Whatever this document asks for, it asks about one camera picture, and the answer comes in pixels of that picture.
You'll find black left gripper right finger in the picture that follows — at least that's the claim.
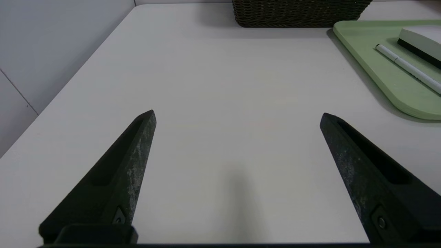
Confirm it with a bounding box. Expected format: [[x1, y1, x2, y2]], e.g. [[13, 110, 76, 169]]
[[320, 113, 441, 245]]

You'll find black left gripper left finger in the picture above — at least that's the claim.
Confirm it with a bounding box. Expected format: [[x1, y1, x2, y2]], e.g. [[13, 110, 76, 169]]
[[39, 110, 156, 245]]

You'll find white stylus pen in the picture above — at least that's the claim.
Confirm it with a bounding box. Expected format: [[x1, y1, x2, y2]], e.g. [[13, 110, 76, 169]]
[[375, 44, 441, 95]]

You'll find dark brown wicker basket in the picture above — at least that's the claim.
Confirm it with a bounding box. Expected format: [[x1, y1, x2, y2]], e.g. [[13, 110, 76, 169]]
[[232, 0, 372, 28]]

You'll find light green plastic tray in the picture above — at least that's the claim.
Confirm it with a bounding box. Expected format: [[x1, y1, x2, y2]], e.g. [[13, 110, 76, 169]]
[[333, 20, 441, 121]]

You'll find white rectangular case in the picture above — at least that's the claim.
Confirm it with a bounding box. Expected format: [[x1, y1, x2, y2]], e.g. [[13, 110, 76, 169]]
[[397, 25, 441, 69]]

